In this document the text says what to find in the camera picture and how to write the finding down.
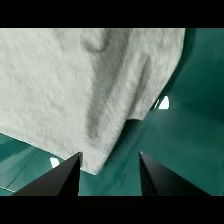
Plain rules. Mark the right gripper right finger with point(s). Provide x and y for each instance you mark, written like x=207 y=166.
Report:
x=160 y=180

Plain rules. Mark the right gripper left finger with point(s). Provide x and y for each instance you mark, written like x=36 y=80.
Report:
x=62 y=180

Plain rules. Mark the white garment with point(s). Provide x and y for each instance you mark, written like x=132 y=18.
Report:
x=60 y=90

